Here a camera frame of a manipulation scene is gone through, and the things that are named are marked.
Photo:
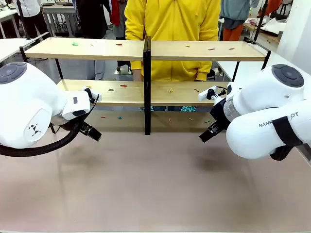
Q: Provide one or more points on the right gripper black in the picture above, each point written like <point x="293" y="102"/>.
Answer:
<point x="220" y="114"/>

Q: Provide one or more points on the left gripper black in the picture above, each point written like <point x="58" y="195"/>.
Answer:
<point x="84" y="127"/>

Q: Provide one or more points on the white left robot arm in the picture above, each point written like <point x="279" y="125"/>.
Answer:
<point x="24" y="104"/>

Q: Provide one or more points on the person's right forearm yellow sleeve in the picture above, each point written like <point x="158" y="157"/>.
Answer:
<point x="134" y="31"/>

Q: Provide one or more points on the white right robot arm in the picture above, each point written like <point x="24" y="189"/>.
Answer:
<point x="267" y="97"/>

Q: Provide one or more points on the person's left forearm yellow sleeve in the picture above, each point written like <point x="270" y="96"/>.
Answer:
<point x="209" y="31"/>

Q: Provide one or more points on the person's right hand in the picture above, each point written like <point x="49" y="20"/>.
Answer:
<point x="137" y="75"/>

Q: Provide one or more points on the teal patterned cloth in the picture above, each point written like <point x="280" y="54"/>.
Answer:
<point x="188" y="109"/>
<point x="142" y="109"/>

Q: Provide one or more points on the white desk grey legs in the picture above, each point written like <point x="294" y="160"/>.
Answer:
<point x="279" y="58"/>

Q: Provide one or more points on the bystander grey top orange trousers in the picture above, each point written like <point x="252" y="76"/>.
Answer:
<point x="233" y="31"/>

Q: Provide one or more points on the bystander in black clothes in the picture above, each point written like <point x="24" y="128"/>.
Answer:
<point x="92" y="19"/>

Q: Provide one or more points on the person in yellow hoodie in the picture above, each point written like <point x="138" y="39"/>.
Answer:
<point x="173" y="19"/>

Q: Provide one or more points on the white side table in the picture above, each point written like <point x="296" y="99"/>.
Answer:
<point x="12" y="47"/>

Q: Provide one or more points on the red hanging garment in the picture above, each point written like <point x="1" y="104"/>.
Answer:
<point x="115" y="12"/>

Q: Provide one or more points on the black stand pole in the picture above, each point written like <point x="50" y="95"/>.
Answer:
<point x="261" y="19"/>

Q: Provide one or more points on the bystander white shirt dark trousers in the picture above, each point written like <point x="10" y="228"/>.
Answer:
<point x="34" y="21"/>

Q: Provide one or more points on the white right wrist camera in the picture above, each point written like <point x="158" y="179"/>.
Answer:
<point x="204" y="95"/>

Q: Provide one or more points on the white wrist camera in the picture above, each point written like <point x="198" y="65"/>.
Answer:
<point x="87" y="88"/>
<point x="204" y="95"/>

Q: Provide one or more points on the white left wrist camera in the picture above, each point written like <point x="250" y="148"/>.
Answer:
<point x="87" y="88"/>

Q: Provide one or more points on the wooden shelf black metal frame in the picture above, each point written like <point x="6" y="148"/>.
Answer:
<point x="85" y="51"/>
<point x="206" y="55"/>

